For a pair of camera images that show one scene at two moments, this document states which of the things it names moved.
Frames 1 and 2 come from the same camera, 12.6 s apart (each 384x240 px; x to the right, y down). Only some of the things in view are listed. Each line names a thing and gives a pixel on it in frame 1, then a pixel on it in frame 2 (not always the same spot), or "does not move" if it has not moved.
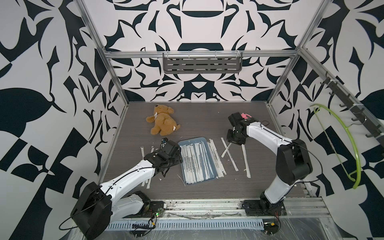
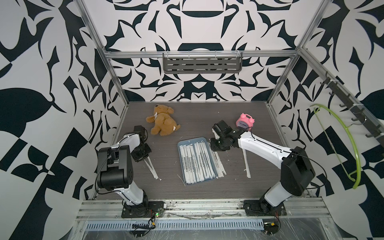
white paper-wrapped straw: [189, 165] does not move
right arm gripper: [241, 141] → [213, 146]
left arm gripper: [178, 158] → [138, 157]
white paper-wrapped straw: [185, 164] does not move
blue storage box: [198, 165] does not move
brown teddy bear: [165, 123] does not move
